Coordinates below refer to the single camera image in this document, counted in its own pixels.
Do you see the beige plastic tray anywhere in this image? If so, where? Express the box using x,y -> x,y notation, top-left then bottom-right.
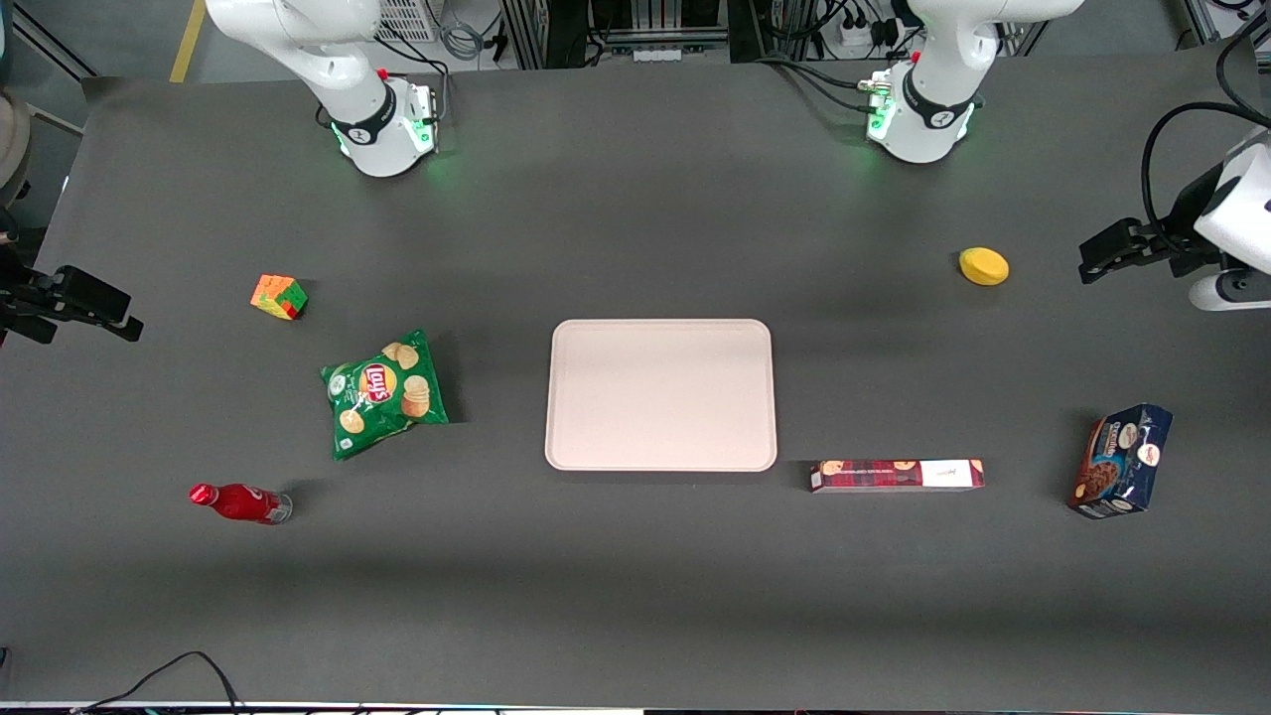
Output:
544,318 -> 778,474

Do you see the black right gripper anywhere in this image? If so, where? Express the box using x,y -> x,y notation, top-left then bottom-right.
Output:
0,233 -> 144,347

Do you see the white wire basket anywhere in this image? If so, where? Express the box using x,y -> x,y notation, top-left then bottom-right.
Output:
375,0 -> 440,43

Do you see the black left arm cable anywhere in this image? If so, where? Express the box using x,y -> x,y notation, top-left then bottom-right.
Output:
1140,99 -> 1271,261

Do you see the white power strip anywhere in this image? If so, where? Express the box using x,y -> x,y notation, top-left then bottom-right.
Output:
832,0 -> 900,56

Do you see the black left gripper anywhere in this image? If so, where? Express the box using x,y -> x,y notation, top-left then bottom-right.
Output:
1079,164 -> 1232,285

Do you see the black aluminium frame rack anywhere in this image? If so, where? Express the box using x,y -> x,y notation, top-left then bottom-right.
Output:
501,0 -> 785,69

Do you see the red tartan cookie box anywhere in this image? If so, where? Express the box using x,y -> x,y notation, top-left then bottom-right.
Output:
809,458 -> 985,494

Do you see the thin black table cable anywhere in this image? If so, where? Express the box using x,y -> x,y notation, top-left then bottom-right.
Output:
71,650 -> 246,715

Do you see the red cola bottle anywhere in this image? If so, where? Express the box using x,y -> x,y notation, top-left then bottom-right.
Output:
189,483 -> 294,525

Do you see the green Lay's chip bag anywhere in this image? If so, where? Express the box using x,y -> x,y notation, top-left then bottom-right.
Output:
320,330 -> 450,461

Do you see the blue chocolate cookie box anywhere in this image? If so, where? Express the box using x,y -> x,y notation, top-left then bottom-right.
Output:
1068,403 -> 1174,520

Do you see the colourful puzzle cube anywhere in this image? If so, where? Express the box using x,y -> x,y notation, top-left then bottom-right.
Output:
250,274 -> 309,321

